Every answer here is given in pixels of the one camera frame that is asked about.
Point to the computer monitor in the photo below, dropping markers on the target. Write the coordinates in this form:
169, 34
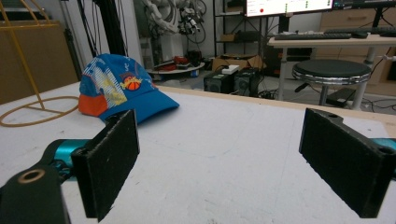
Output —
288, 6

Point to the black keyboard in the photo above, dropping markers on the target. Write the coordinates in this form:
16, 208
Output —
313, 36
361, 30

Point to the black tripod stand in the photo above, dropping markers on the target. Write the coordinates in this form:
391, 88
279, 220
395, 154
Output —
107, 26

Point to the white box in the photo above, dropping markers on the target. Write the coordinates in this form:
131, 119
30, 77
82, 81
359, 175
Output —
230, 69

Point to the round white base plate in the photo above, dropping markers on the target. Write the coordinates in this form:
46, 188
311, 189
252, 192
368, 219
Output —
176, 70

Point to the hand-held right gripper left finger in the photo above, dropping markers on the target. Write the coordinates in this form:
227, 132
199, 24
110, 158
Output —
107, 161

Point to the black computer mouse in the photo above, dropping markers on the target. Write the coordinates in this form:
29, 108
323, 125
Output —
359, 35

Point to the round black stool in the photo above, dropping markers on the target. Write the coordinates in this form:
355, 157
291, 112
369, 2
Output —
331, 73

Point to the black computer tower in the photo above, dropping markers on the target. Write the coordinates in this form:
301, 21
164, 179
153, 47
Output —
218, 81
247, 81

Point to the brown board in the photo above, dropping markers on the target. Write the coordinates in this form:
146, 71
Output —
35, 60

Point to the white office desk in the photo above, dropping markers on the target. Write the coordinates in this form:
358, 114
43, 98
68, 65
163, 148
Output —
330, 42

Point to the cardboard box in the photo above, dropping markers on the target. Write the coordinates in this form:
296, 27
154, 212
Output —
238, 61

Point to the black metal shelf rack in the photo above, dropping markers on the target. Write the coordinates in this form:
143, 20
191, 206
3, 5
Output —
238, 28

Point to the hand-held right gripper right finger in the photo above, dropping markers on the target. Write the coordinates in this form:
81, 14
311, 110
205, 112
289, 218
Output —
345, 161

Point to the blue and orange baseball cap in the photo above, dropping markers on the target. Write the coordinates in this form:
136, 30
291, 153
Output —
124, 88

